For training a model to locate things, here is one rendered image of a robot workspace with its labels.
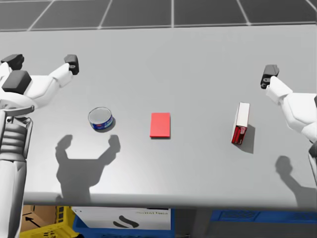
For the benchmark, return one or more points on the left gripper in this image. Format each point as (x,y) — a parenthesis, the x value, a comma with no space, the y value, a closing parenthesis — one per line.
(37,89)

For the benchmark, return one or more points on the red and white carton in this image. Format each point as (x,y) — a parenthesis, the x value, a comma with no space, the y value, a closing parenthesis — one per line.
(241,119)

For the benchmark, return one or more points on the pink pad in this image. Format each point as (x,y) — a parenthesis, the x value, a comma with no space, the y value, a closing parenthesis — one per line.
(160,125)

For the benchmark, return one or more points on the blue box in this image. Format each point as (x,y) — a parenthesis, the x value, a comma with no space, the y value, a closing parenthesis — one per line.
(81,231)
(247,215)

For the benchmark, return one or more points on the white box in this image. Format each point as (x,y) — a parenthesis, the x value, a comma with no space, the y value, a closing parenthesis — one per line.
(119,218)

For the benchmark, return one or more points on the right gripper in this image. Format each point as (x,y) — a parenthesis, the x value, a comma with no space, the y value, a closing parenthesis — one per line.
(301,111)

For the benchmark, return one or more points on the yellow box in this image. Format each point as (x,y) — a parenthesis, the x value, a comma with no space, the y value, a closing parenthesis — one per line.
(62,228)

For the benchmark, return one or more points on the brown box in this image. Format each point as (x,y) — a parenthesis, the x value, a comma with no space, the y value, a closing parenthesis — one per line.
(37,218)

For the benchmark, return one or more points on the blue flat can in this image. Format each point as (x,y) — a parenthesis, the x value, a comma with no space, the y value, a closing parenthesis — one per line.
(100,119)

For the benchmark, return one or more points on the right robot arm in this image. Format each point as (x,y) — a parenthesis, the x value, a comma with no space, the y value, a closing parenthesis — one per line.
(313,161)

